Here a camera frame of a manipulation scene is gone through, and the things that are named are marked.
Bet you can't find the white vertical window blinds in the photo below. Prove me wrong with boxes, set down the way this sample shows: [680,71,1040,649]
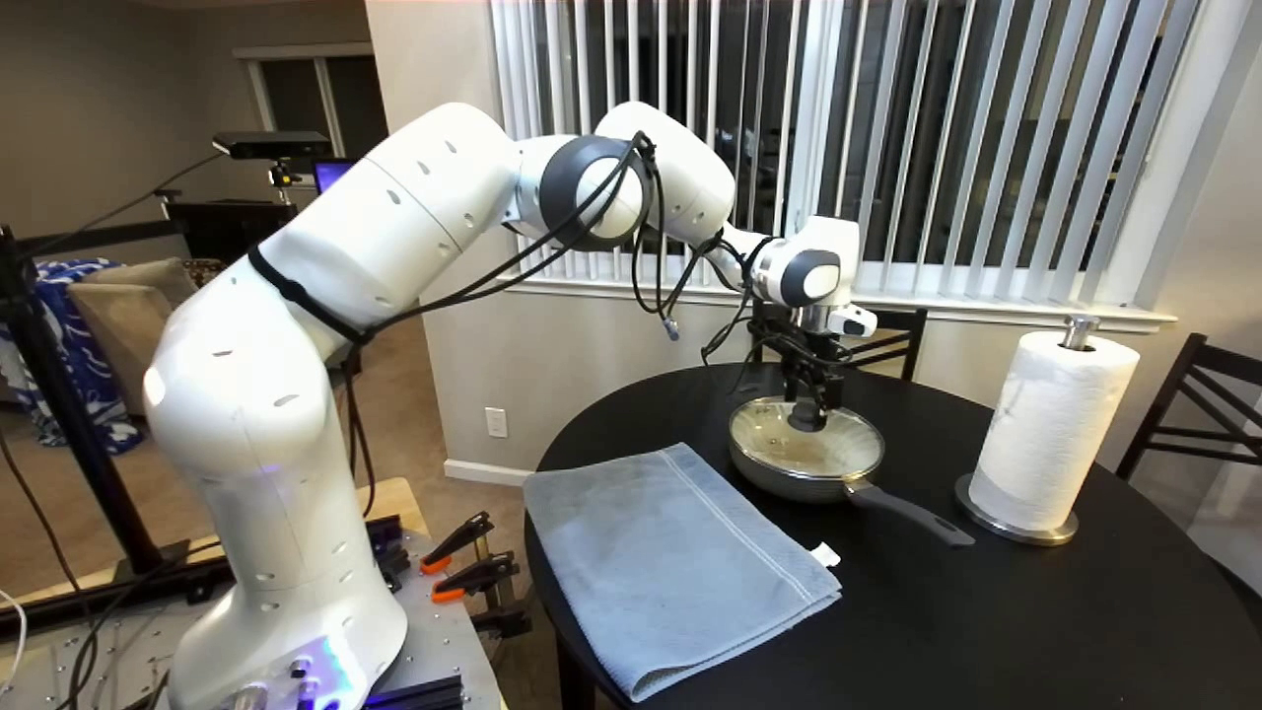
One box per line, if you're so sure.
[484,0,1233,320]

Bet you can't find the blue patterned cloth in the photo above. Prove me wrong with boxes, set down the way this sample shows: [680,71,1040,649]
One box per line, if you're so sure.
[19,251,150,461]

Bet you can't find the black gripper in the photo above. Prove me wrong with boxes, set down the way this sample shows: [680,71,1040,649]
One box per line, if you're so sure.
[755,310,851,434]

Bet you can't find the black orange-tipped clamp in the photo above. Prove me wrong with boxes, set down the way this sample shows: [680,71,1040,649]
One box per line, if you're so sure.
[429,548,523,611]
[418,507,497,579]

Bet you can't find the white paper towel roll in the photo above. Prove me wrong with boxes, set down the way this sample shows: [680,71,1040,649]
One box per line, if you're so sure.
[966,326,1145,536]

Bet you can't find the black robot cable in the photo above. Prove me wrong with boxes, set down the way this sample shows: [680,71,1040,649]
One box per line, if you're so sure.
[246,127,760,369]

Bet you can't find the black frying pan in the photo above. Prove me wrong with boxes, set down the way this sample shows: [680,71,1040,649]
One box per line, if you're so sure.
[722,386,982,551]

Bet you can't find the black wooden chair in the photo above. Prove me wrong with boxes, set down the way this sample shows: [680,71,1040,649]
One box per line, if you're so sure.
[748,305,931,386]
[1116,331,1262,485]

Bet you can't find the blue tea towel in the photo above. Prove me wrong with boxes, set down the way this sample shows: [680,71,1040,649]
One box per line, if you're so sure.
[521,443,848,707]

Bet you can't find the black camera on stand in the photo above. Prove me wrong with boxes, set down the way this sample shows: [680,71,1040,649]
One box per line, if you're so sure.
[210,127,334,172]

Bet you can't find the black metal stand frame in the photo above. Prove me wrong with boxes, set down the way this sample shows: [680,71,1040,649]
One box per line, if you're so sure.
[0,222,237,601]

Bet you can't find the glass pan lid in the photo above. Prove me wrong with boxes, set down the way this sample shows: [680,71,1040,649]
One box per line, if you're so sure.
[724,390,886,485]

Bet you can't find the beige armchair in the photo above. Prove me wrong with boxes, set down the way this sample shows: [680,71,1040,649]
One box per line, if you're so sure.
[65,251,207,422]

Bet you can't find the lit computer monitor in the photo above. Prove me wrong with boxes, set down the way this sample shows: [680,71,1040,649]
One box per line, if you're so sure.
[312,159,362,196]

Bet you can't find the metal paper towel holder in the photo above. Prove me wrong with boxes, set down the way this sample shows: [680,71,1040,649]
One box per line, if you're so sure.
[955,310,1102,551]

